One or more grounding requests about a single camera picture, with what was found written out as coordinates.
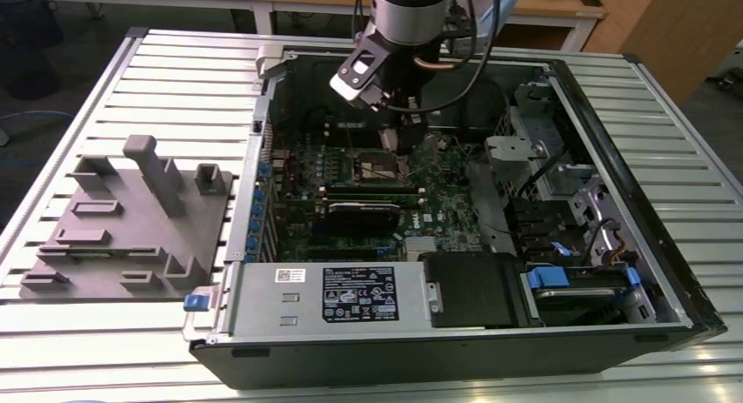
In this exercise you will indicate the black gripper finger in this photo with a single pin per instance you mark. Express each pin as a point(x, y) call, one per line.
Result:
point(412, 135)

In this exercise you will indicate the black RAM slot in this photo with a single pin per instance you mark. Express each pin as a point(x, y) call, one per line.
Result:
point(363, 136)
point(363, 145)
point(363, 132)
point(363, 140)

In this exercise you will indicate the CPU socket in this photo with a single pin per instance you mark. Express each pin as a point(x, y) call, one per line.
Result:
point(377, 170)

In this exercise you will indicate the round coin battery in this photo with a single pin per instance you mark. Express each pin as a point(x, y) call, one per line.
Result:
point(442, 144)

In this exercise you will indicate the green RAM stick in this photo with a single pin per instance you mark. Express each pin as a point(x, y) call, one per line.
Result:
point(371, 198)

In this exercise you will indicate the green motherboard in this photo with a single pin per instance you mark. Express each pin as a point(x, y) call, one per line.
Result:
point(452, 203)

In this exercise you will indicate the silver metal drive cage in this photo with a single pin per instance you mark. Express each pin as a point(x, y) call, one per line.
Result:
point(534, 120)

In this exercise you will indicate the black graphics card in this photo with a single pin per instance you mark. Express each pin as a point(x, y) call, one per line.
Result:
point(360, 222)

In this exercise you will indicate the small silver heat sink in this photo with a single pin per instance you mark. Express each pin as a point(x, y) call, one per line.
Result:
point(420, 244)

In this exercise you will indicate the black plastic shroud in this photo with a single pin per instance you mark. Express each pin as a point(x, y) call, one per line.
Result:
point(476, 290)

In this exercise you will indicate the hard disk in blue carrier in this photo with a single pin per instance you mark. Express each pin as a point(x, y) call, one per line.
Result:
point(548, 279)

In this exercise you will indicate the silver power supply unit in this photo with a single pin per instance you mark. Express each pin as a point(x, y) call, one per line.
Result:
point(261, 298)

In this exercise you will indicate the wooden cabinet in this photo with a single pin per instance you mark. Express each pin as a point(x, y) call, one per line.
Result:
point(684, 28)

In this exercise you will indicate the grey parts rack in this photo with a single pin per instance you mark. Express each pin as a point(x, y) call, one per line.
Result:
point(139, 229)

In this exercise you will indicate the black PC case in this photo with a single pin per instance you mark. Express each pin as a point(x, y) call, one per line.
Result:
point(406, 364)

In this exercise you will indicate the blue case latch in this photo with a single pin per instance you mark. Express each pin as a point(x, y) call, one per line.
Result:
point(196, 303)

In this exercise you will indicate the black chair base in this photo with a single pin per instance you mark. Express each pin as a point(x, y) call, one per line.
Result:
point(731, 78)

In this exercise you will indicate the black office chair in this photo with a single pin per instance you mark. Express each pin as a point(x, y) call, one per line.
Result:
point(29, 50)

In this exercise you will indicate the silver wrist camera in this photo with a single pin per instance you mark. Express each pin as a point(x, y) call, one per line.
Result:
point(356, 78)

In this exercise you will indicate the silver metal bracket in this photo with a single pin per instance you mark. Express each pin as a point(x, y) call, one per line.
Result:
point(511, 148)

